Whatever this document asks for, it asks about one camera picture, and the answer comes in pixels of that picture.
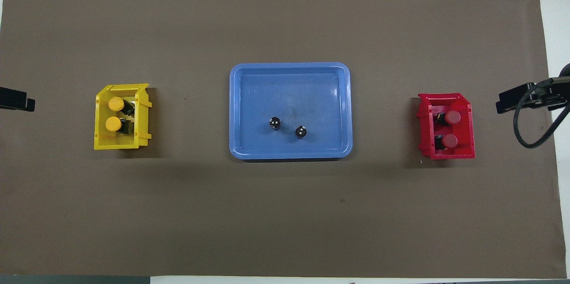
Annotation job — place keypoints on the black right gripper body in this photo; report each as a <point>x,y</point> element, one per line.
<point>507,101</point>

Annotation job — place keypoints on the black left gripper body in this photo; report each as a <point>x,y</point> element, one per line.
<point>13,98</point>

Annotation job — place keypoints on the red push button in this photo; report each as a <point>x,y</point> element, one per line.
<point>453,117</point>
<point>449,141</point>

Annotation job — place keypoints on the yellow push button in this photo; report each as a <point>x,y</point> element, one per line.
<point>112,124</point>
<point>116,104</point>

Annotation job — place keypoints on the blue plastic tray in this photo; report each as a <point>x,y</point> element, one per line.
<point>289,97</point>

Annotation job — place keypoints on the red plastic bin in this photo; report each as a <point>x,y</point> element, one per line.
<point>467,128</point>

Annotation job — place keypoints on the yellow plastic bin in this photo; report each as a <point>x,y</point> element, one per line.
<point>116,142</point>

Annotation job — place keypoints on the black cylinder component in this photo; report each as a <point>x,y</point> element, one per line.
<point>301,131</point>
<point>274,123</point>

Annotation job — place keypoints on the brown paper table mat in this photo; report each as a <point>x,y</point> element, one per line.
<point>285,212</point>

